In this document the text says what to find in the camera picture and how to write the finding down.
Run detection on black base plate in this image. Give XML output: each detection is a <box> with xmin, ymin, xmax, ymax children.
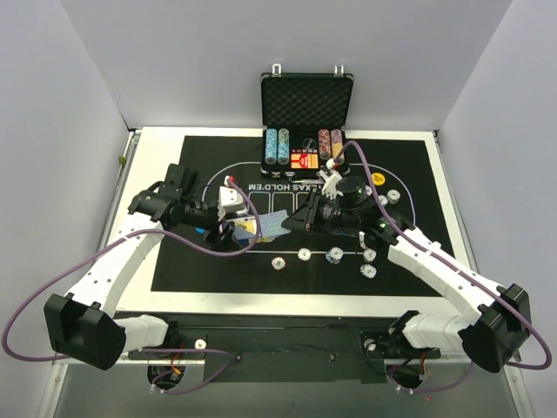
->
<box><xmin>130</xmin><ymin>313</ymin><xmax>440</xmax><ymax>384</ymax></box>

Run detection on yellow big blind button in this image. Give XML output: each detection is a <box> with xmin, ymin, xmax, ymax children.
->
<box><xmin>371</xmin><ymin>172</ymin><xmax>386</xmax><ymax>185</ymax></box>

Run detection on clear dealer button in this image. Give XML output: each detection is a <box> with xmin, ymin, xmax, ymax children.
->
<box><xmin>302</xmin><ymin>138</ymin><xmax>318</xmax><ymax>150</ymax></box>

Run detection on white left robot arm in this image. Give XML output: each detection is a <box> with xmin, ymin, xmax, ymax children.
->
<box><xmin>44</xmin><ymin>164</ymin><xmax>290</xmax><ymax>370</ymax></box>

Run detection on blue poker chip stack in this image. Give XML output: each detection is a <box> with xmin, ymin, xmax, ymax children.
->
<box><xmin>325</xmin><ymin>246</ymin><xmax>345</xmax><ymax>265</ymax></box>

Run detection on red poker chip stack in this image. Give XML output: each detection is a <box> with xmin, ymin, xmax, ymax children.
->
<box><xmin>272</xmin><ymin>257</ymin><xmax>285</xmax><ymax>270</ymax></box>

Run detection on light blue chip row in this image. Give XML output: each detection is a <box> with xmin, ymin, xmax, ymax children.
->
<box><xmin>265</xmin><ymin>128</ymin><xmax>278</xmax><ymax>165</ymax></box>

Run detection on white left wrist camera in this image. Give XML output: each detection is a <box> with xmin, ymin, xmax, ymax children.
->
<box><xmin>217</xmin><ymin>186</ymin><xmax>246</xmax><ymax>220</ymax></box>

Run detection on purple yellow chip row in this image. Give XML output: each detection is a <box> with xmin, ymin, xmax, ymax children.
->
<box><xmin>330</xmin><ymin>129</ymin><xmax>345</xmax><ymax>165</ymax></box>

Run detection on black poker felt mat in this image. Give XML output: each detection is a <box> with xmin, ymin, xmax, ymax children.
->
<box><xmin>151</xmin><ymin>136</ymin><xmax>453</xmax><ymax>297</ymax></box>

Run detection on grey poker chip stack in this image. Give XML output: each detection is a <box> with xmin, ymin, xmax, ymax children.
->
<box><xmin>297</xmin><ymin>247</ymin><xmax>312</xmax><ymax>261</ymax></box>

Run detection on blue playing card deck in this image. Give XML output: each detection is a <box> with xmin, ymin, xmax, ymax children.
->
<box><xmin>227</xmin><ymin>216</ymin><xmax>259</xmax><ymax>244</ymax></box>

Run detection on green chip row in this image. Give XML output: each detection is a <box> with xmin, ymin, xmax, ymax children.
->
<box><xmin>277</xmin><ymin>128</ymin><xmax>290</xmax><ymax>165</ymax></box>

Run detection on red chip row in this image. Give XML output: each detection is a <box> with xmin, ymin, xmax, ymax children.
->
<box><xmin>318</xmin><ymin>129</ymin><xmax>332</xmax><ymax>160</ymax></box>

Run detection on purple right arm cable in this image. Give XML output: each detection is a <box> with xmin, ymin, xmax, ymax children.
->
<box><xmin>332</xmin><ymin>139</ymin><xmax>550</xmax><ymax>395</ymax></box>

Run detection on aluminium frame rail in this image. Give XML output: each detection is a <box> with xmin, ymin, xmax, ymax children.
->
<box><xmin>52</xmin><ymin>324</ymin><xmax>522</xmax><ymax>366</ymax></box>

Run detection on blue backed playing cards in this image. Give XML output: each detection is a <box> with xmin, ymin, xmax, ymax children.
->
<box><xmin>259</xmin><ymin>209</ymin><xmax>292</xmax><ymax>241</ymax></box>

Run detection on red playing card box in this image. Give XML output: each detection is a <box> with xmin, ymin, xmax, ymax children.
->
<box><xmin>290</xmin><ymin>152</ymin><xmax>319</xmax><ymax>170</ymax></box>

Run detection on grey chips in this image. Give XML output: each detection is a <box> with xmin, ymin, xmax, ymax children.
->
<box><xmin>362</xmin><ymin>248</ymin><xmax>377</xmax><ymax>263</ymax></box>
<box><xmin>386</xmin><ymin>189</ymin><xmax>401</xmax><ymax>204</ymax></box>

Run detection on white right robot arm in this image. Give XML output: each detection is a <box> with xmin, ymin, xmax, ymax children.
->
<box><xmin>301</xmin><ymin>171</ymin><xmax>531</xmax><ymax>373</ymax></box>

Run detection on aluminium poker chip case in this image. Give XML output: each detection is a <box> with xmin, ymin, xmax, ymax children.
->
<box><xmin>260</xmin><ymin>64</ymin><xmax>354</xmax><ymax>180</ymax></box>

